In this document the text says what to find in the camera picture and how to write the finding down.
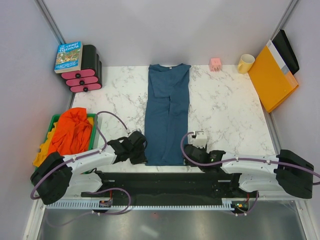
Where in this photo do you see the blue t shirt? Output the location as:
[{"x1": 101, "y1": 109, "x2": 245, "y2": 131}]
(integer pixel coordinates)
[{"x1": 144, "y1": 63, "x2": 191, "y2": 166}]

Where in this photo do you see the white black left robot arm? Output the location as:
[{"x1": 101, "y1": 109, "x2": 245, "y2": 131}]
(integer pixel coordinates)
[{"x1": 30, "y1": 130, "x2": 148, "y2": 205}]

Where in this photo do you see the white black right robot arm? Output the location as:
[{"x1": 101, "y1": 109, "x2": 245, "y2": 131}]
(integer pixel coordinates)
[{"x1": 181, "y1": 144, "x2": 315, "y2": 199}]

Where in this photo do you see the green plastic crate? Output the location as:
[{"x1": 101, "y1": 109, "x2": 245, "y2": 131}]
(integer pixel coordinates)
[{"x1": 33, "y1": 113, "x2": 103, "y2": 176}]

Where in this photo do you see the orange t shirt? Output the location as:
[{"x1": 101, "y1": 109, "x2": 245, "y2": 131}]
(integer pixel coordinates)
[{"x1": 47, "y1": 107, "x2": 93, "y2": 156}]

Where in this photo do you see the black pink drawer unit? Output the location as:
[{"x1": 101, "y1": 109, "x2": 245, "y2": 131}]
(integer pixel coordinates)
[{"x1": 60, "y1": 44, "x2": 103, "y2": 93}]

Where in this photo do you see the pink cube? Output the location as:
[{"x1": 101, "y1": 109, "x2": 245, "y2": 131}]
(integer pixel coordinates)
[{"x1": 208, "y1": 57, "x2": 222, "y2": 72}]

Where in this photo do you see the yellow t shirt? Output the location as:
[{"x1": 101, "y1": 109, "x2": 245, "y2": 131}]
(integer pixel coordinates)
[{"x1": 32, "y1": 122, "x2": 58, "y2": 167}]

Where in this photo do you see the orange folder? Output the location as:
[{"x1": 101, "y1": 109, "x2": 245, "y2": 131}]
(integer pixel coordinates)
[{"x1": 248, "y1": 45, "x2": 299, "y2": 113}]

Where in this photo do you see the yellow mug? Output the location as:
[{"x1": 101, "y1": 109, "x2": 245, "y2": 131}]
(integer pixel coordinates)
[{"x1": 237, "y1": 53, "x2": 256, "y2": 74}]

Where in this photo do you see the treehouse paperback book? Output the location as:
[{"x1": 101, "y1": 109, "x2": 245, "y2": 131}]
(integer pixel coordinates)
[{"x1": 54, "y1": 41, "x2": 83, "y2": 74}]

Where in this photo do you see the white grey document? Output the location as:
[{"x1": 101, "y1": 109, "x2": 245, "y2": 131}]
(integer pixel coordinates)
[{"x1": 266, "y1": 40, "x2": 290, "y2": 75}]

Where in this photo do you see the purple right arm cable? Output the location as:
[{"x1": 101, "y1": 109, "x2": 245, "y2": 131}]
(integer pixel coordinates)
[{"x1": 180, "y1": 131, "x2": 320, "y2": 186}]

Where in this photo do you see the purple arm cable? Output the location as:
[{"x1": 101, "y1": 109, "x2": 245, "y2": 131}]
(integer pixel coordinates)
[
  {"x1": 30, "y1": 111, "x2": 131, "y2": 200},
  {"x1": 180, "y1": 131, "x2": 320, "y2": 186}
]

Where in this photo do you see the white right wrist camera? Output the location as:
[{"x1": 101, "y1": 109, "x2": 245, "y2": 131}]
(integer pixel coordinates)
[{"x1": 191, "y1": 130, "x2": 208, "y2": 149}]

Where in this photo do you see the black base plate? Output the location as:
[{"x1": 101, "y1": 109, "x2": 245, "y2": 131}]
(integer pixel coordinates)
[{"x1": 81, "y1": 171, "x2": 257, "y2": 204}]

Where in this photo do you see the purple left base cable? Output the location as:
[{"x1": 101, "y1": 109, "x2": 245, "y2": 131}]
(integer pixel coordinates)
[{"x1": 44, "y1": 188, "x2": 132, "y2": 228}]

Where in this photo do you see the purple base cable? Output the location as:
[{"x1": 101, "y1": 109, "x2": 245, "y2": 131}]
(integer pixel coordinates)
[
  {"x1": 231, "y1": 191, "x2": 260, "y2": 217},
  {"x1": 44, "y1": 188, "x2": 132, "y2": 228}
]

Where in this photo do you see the white slotted cable duct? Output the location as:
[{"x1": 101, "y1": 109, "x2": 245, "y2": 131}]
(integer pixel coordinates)
[{"x1": 45, "y1": 197, "x2": 248, "y2": 211}]

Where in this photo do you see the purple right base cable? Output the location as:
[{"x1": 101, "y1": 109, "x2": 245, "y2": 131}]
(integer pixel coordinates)
[{"x1": 231, "y1": 191, "x2": 260, "y2": 217}]

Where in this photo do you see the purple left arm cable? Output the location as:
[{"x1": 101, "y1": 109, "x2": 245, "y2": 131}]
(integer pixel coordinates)
[{"x1": 30, "y1": 111, "x2": 131, "y2": 200}]

